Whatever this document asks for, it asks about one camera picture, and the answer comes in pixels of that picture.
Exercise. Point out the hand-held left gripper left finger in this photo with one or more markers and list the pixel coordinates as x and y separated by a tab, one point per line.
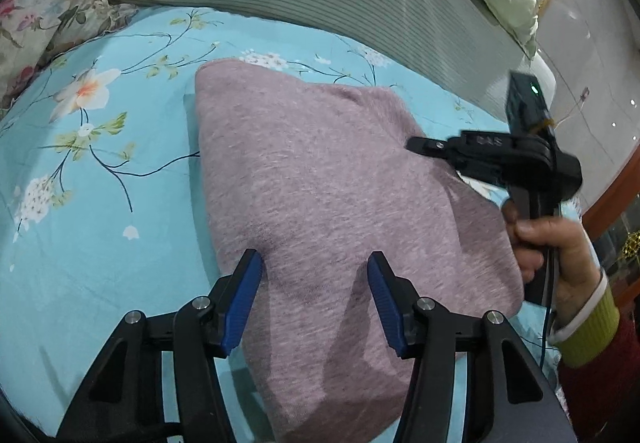
242	303

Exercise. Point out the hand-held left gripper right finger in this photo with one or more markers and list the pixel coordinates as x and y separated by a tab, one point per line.
385	303

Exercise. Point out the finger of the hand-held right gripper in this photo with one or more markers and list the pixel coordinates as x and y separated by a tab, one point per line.
482	175
435	146

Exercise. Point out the pink knit shirt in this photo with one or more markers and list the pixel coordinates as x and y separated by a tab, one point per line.
310	173

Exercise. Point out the person's right forearm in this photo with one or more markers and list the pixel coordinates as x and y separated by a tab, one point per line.
600	373

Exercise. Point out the person's right hand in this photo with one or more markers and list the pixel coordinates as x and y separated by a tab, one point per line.
575	258

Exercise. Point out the blue floral bedsheet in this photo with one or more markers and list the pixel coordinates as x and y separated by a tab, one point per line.
100	223

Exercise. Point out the floral ruffled pillow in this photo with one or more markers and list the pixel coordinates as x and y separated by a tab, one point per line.
50	8

